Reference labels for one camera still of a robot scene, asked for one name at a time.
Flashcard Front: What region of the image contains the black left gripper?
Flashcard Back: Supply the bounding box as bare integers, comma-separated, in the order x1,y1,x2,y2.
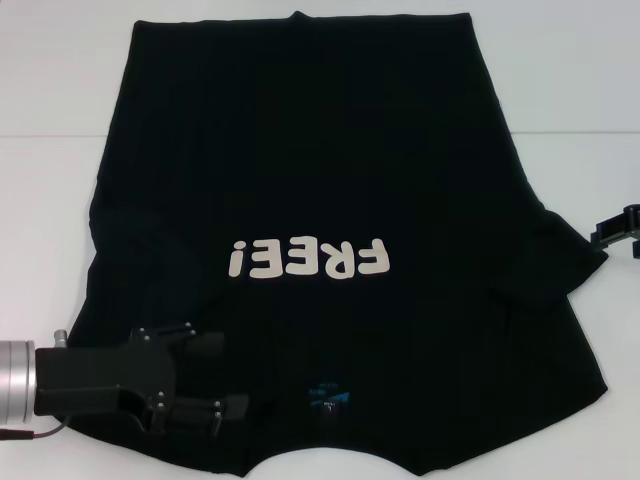
34,322,251,437

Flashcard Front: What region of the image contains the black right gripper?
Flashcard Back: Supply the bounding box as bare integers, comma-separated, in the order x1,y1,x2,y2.
590,201,640,261

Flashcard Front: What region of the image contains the black shirt with FREE print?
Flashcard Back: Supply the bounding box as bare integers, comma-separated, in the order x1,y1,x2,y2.
64,10,610,480

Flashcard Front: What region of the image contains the reddish left arm cable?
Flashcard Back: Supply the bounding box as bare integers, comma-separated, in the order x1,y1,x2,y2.
0,417,70,442

